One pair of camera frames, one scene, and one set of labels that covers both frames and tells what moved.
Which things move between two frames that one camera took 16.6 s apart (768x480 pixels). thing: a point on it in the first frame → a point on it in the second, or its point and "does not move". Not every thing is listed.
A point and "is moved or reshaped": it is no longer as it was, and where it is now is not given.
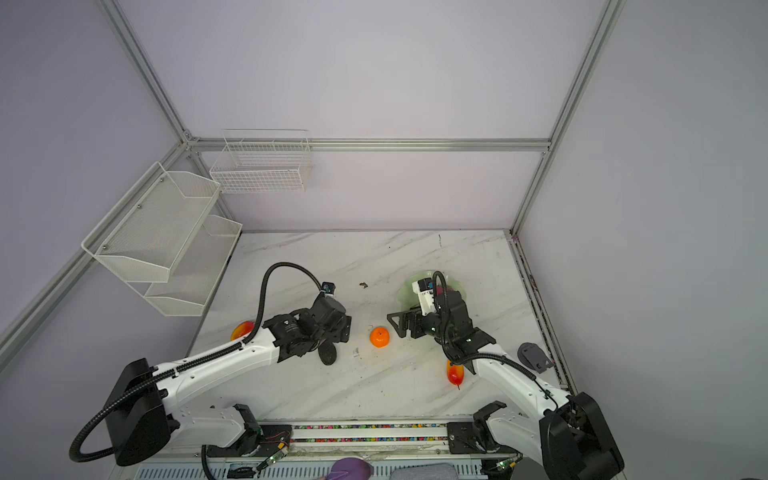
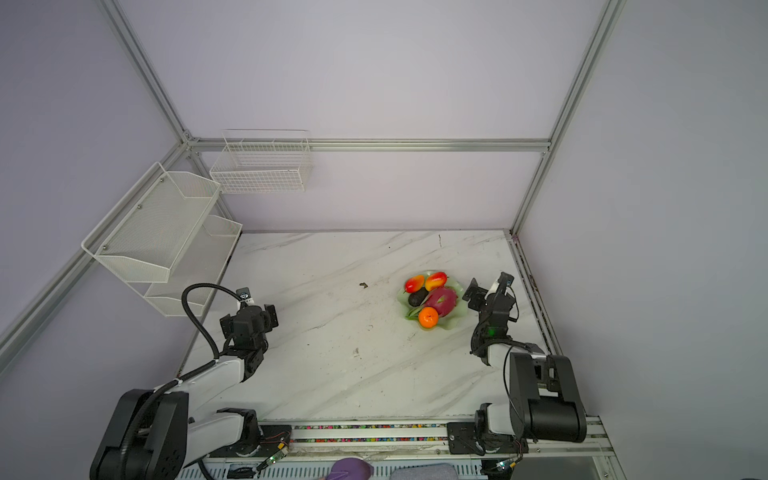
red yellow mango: [455, 374] → [414, 283]
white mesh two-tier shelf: [161, 240] does not move
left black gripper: [342, 331] → [227, 327]
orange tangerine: [380, 337] is moved or reshaped
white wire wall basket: [262, 160] does not move
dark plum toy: [327, 352] → [416, 298]
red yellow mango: [242, 329] is moved or reshaped
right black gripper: [414, 316] → [479, 293]
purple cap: [351, 468] does not move
